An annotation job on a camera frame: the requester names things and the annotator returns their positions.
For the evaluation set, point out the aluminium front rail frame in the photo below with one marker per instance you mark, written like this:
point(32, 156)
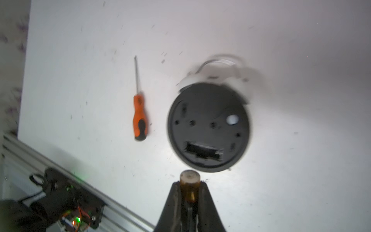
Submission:
point(37, 195)

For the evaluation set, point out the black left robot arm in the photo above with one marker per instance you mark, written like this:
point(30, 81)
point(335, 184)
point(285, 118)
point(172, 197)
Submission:
point(39, 215)

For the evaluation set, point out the orange handled screwdriver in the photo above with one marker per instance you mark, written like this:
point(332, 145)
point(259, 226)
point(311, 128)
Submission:
point(140, 125)

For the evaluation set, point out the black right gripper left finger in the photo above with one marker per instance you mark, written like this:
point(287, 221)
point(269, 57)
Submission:
point(170, 218)

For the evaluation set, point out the black gold AA battery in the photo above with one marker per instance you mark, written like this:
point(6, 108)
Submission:
point(189, 184)

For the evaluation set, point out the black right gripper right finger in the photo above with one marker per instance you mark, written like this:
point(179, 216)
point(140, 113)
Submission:
point(208, 217)

